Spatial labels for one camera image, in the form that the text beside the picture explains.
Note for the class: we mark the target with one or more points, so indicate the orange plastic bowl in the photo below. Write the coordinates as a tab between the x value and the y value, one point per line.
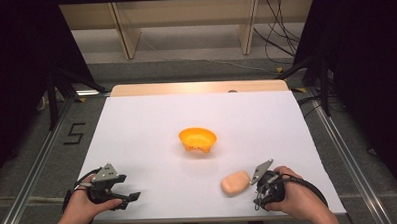
198	138

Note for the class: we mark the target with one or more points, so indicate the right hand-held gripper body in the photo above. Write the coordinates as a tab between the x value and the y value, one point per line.
269	189

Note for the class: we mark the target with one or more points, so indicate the metal floor rail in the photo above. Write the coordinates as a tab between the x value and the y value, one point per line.
352	166
32	178

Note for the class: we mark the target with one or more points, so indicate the dark curtain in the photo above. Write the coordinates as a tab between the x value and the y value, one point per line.
21	64
371	69

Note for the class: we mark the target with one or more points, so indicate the light wooden table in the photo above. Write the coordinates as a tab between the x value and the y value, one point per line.
172	89

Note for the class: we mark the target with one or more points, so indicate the black metal stand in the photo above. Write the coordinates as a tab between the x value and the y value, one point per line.
324	87
52	97

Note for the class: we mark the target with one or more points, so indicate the peach oval bread bun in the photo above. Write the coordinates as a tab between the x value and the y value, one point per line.
235	183

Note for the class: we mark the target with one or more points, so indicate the white table sheet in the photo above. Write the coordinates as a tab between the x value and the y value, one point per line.
189	185

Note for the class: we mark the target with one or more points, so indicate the person's right hand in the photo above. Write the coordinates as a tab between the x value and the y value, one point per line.
296	197

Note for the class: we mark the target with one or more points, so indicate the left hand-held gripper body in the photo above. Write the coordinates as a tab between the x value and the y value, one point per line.
104	182

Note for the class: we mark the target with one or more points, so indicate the light wooden shelf unit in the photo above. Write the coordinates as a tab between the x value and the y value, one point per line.
183	12

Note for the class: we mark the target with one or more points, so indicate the person's left hand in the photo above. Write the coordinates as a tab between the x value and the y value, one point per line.
81	209

